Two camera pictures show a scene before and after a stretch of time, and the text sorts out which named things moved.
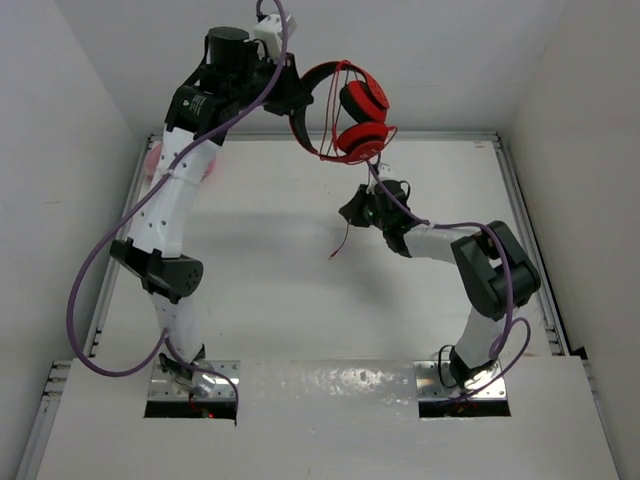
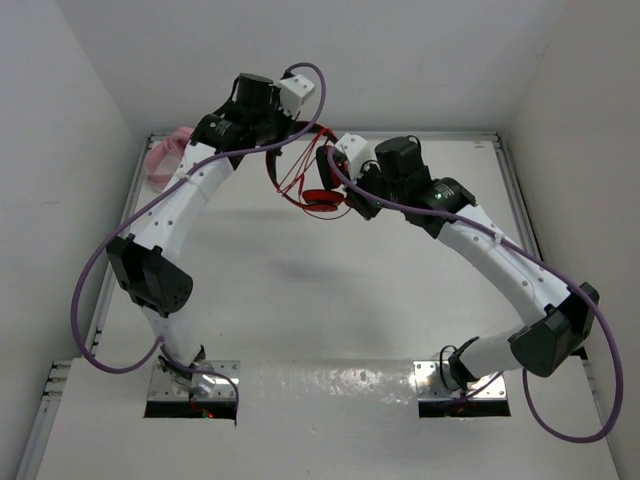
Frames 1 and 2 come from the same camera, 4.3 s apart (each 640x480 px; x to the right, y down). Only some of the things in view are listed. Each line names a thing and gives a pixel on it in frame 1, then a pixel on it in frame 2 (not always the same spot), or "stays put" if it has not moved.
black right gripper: x=352 y=210 -> x=366 y=211
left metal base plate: x=162 y=386 stays put
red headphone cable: x=321 y=155 -> x=298 y=174
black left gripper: x=288 y=95 -> x=272 y=105
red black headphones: x=364 y=101 -> x=325 y=200
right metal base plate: x=430 y=387 stays put
